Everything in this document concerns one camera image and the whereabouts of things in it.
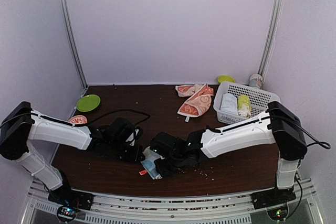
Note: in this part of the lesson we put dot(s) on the front metal rail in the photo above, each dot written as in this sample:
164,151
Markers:
230,208

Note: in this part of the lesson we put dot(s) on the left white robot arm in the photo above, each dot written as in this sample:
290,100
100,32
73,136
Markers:
23,124

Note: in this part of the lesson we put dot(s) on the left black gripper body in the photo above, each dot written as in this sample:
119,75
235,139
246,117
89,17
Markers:
118,150

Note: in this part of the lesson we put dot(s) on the orange patterned bowl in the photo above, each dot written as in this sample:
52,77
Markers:
78,119

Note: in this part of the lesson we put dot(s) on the white plastic basket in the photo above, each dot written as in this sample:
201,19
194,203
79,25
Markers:
258,101

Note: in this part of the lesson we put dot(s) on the white rolled towel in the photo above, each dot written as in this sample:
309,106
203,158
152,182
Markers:
229,103

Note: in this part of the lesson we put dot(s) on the small green bowl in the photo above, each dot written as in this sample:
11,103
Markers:
224,78

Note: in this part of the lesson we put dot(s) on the left aluminium frame post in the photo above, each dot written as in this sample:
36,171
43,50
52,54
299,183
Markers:
72,43

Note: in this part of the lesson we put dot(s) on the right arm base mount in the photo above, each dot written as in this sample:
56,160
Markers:
275,200

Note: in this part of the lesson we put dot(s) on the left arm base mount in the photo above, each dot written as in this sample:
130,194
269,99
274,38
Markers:
71,202

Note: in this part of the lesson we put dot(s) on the green rolled towel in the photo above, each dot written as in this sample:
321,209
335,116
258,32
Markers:
244,107

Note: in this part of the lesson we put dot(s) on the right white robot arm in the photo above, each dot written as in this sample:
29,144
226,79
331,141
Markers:
276,125

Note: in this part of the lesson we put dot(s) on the right aluminium frame post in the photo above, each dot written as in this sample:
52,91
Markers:
270,39

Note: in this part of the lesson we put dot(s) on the patterned paper cup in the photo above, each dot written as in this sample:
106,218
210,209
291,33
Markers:
256,81

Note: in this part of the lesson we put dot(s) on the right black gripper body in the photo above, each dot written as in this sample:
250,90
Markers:
174,167

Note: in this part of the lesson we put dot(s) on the orange patterned towel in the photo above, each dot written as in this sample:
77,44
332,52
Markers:
199,100

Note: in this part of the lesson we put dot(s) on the green plate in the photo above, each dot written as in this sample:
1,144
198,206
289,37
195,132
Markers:
88,103

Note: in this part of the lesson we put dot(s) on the aluminium frame post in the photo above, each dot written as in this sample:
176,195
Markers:
270,39
72,43

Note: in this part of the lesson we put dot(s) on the blue polka dot towel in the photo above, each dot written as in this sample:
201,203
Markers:
148,163

